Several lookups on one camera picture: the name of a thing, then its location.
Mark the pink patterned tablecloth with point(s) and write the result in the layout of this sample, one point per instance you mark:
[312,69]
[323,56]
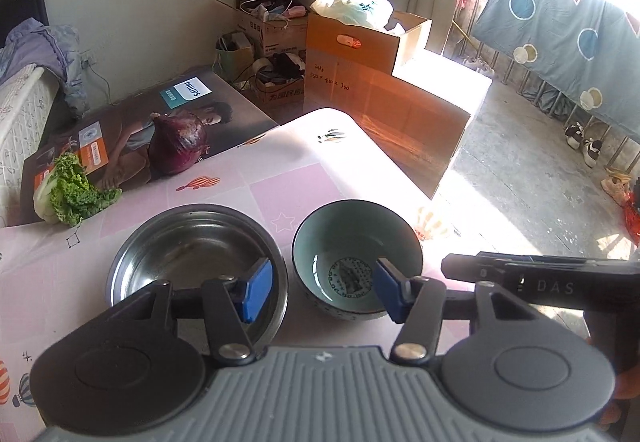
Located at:
[55,278]

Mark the blue patterned hanging blanket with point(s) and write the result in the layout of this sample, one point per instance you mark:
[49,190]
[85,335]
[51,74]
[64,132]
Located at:
[586,49]

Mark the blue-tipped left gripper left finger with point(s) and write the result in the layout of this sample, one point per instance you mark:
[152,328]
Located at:
[229,303]

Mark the white quilted mattress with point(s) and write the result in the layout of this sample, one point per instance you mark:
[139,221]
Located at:
[26,101]

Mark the open orange cardboard box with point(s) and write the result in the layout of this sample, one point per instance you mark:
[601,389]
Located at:
[380,50]

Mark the purple crumpled clothes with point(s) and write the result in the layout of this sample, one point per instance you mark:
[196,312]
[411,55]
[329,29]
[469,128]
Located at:
[55,48]

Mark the green lettuce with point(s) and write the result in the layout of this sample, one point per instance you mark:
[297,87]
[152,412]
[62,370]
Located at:
[65,195]

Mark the black bed headboard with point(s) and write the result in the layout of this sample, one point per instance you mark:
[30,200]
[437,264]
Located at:
[13,12]

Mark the brown box with clutter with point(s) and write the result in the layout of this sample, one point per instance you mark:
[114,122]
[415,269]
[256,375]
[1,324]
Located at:
[271,26]

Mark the small low cardboard box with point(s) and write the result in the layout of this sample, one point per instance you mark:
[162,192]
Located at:
[278,80]

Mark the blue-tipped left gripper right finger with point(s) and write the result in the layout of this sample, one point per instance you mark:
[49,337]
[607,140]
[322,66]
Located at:
[416,304]

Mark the teal ceramic bowl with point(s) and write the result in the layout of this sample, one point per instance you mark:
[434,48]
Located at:
[335,250]

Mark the large orange cardboard box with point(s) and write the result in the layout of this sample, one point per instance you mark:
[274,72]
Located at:
[418,114]

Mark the white plastic bag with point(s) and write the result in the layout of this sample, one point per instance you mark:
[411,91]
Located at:
[371,14]

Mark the Philips printed flat box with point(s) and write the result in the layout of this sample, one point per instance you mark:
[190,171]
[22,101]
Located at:
[112,144]

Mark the person's right hand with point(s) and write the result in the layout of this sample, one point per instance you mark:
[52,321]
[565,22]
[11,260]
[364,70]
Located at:
[627,387]

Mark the pair of sneakers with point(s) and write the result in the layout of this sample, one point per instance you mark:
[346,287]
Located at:
[590,148]

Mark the small stainless steel bowl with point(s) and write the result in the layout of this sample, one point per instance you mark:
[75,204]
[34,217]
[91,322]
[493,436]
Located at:
[193,243]

